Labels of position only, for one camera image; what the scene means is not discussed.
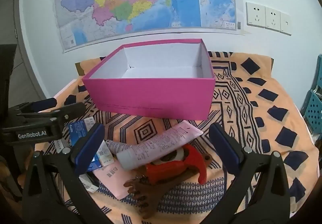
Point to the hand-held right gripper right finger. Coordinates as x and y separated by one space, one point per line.
222 144

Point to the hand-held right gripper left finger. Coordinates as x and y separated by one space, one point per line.
88 148

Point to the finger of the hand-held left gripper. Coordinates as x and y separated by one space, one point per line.
65 112
37 105

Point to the blue and white carton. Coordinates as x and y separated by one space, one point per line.
78 129

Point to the large pink tube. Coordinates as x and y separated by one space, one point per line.
113 181

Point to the red tape dispenser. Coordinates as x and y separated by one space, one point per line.
163 172

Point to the lilac printed tube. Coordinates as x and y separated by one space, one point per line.
156 143

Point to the wooden back scratcher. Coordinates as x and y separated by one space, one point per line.
140 196

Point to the pink cardboard box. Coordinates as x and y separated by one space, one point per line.
151 98

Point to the white paper packet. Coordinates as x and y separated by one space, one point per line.
104 156

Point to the black and white sachet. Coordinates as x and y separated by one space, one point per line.
88 183

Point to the grey door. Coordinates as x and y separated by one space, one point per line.
22 50

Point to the orange patterned cloth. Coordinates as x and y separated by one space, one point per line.
276 88

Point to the blue plastic crate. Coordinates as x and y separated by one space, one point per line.
314 108

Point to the white wall socket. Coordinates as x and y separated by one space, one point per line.
273 19
256 15

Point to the colourful wall map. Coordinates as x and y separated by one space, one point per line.
140 0

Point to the white wall switch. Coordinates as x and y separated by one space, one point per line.
286 23

